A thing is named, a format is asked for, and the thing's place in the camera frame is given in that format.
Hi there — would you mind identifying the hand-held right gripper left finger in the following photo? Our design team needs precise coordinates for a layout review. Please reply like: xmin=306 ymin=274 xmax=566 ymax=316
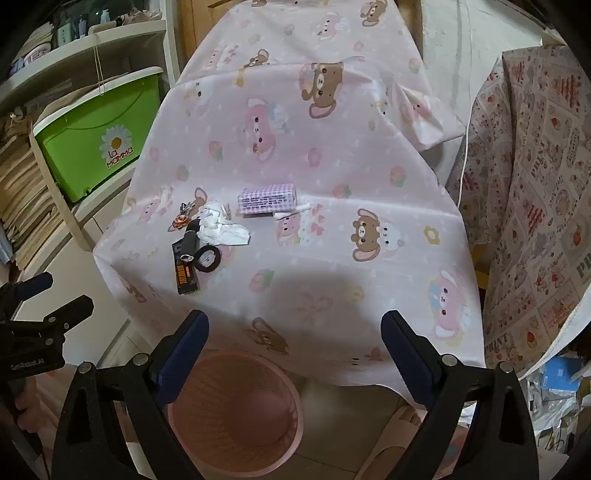
xmin=52 ymin=310 xmax=211 ymax=480

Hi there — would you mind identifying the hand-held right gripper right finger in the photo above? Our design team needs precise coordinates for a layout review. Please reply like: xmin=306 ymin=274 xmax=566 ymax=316
xmin=379 ymin=310 xmax=540 ymax=480

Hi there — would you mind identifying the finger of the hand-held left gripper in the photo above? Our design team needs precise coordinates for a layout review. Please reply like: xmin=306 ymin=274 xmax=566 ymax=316
xmin=18 ymin=296 xmax=94 ymax=334
xmin=0 ymin=271 xmax=54 ymax=315

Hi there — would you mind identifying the pink plastic basket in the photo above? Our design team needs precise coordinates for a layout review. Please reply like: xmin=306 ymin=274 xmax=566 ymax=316
xmin=167 ymin=349 xmax=305 ymax=464

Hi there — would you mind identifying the black snack wrapper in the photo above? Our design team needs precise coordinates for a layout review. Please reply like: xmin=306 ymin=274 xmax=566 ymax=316
xmin=172 ymin=240 xmax=200 ymax=295

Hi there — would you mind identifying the black hair tie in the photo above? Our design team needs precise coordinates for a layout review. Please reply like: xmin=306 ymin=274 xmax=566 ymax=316
xmin=193 ymin=246 xmax=221 ymax=272

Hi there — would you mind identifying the person's foot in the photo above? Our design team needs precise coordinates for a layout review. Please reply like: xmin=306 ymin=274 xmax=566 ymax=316
xmin=392 ymin=406 xmax=428 ymax=435

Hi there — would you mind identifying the stack of brown paper envelopes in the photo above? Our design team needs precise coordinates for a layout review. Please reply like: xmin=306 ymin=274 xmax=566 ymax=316
xmin=0 ymin=115 xmax=70 ymax=273

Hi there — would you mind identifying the black plastic spoon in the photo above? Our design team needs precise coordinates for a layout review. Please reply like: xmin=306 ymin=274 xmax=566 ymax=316
xmin=180 ymin=219 xmax=202 ymax=261

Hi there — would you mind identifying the crumpled white tissue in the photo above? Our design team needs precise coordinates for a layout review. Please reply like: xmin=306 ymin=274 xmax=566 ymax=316
xmin=198 ymin=202 xmax=251 ymax=245

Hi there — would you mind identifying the pile of plastic bags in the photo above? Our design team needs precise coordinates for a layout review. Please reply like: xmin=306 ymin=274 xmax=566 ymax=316
xmin=517 ymin=351 xmax=583 ymax=457

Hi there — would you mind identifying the green storage box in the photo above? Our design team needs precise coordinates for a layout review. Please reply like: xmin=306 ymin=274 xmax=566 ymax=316
xmin=30 ymin=67 xmax=164 ymax=204

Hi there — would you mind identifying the purple checkered tissue pack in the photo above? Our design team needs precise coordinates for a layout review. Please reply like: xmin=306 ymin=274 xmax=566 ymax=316
xmin=237 ymin=183 xmax=296 ymax=217

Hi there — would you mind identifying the strawberry-print cloth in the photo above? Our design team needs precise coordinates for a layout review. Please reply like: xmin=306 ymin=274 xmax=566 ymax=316
xmin=445 ymin=44 xmax=591 ymax=379

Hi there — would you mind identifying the pink bear-print tablecloth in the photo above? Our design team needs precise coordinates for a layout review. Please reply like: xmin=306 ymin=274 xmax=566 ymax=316
xmin=92 ymin=0 xmax=488 ymax=409

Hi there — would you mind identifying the white printed bowl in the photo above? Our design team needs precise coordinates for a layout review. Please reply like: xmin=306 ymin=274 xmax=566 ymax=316
xmin=21 ymin=42 xmax=55 ymax=63

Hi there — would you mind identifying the white shelf unit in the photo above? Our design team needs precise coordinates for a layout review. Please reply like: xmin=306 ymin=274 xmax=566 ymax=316
xmin=0 ymin=0 xmax=183 ymax=278

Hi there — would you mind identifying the wooden cabinet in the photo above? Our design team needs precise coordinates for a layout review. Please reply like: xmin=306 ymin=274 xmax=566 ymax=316
xmin=180 ymin=0 xmax=241 ymax=61

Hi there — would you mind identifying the white sheet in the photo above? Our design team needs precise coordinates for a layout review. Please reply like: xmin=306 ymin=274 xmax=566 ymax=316
xmin=418 ymin=0 xmax=555 ymax=185

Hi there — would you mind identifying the white hanging string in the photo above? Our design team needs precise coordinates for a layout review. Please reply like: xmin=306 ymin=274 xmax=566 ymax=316
xmin=92 ymin=34 xmax=103 ymax=86

